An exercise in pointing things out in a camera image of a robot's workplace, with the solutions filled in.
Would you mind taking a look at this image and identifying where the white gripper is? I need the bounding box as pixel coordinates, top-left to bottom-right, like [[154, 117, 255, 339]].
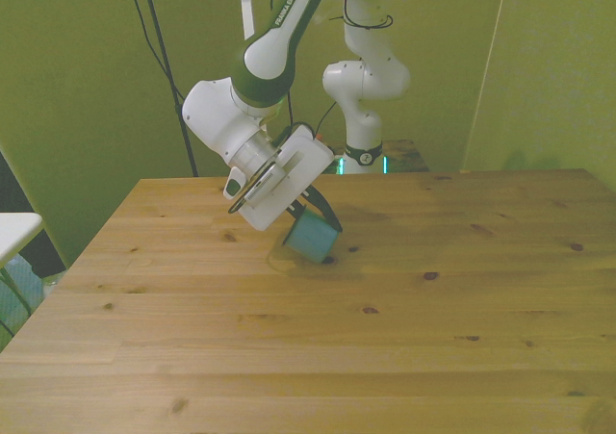
[[238, 124, 344, 234]]

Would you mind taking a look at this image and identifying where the teal cube block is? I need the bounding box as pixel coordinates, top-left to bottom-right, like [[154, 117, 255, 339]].
[[281, 211, 341, 265]]

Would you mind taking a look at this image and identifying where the black tripod stand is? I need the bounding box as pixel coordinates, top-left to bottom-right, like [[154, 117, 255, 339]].
[[122, 0, 201, 178]]

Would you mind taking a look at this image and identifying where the white vertical pole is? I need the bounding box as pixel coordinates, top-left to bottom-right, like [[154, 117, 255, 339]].
[[237, 0, 257, 41]]

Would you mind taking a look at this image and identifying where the white side table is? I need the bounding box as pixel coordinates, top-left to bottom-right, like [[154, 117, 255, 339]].
[[0, 212, 45, 320]]

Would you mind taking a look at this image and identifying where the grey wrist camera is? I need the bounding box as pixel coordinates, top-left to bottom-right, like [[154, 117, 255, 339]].
[[227, 161, 286, 215]]

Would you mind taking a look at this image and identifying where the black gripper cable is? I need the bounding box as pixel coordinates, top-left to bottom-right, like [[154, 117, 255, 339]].
[[286, 90, 339, 141]]

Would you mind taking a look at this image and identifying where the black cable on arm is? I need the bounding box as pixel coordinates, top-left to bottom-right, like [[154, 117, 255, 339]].
[[328, 0, 395, 30]]

